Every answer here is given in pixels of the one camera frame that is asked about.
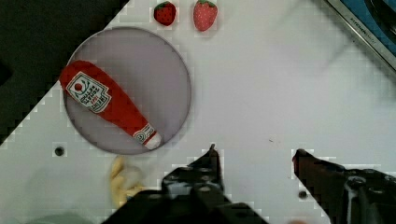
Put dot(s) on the pink plush strawberry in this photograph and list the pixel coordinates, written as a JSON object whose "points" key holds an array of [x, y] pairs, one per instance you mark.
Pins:
{"points": [[204, 14]]}

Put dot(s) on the grey round plate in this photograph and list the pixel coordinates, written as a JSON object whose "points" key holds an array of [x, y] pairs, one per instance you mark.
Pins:
{"points": [[150, 71]]}

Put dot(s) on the dark red plush strawberry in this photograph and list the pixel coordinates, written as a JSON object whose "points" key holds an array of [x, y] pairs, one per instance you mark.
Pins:
{"points": [[165, 13]]}

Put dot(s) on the yellow plush banana toy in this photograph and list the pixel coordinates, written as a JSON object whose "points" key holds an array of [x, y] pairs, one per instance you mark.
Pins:
{"points": [[125, 181]]}

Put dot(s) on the pale green bowl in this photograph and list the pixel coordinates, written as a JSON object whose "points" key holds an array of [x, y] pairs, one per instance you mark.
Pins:
{"points": [[66, 218]]}

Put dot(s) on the black oven door handle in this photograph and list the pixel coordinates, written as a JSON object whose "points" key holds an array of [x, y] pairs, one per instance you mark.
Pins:
{"points": [[384, 16]]}

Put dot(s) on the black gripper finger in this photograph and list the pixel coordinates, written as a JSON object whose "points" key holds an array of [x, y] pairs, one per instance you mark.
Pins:
{"points": [[348, 196]]}

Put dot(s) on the red plush ketchup bottle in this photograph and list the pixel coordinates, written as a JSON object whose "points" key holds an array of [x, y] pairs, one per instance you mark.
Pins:
{"points": [[97, 91]]}

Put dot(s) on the blue oven door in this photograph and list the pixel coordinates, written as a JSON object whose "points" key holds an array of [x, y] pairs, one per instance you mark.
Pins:
{"points": [[357, 18]]}

